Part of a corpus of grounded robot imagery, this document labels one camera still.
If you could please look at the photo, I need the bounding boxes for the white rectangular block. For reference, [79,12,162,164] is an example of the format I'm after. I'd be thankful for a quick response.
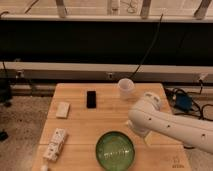
[56,102,70,118]

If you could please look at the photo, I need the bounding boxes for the black floor cables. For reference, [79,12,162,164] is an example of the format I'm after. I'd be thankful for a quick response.
[164,87,213,150]

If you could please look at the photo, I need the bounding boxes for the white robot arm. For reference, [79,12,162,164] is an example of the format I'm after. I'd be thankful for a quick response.
[127,92,213,154]

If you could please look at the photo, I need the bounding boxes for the blue power adapter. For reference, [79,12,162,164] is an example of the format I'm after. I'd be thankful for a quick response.
[175,94,192,111]

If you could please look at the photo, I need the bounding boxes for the black hanging cable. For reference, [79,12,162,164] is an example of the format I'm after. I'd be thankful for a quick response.
[129,13,164,81]

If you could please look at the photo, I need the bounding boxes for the black chair base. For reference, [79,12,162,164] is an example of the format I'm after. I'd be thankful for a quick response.
[0,79,12,141]

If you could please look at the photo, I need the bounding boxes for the black rectangular block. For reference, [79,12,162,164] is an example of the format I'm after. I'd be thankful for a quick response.
[87,91,96,108]

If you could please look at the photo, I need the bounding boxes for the clear plastic cup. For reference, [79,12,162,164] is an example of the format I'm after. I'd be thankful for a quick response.
[118,78,135,100]

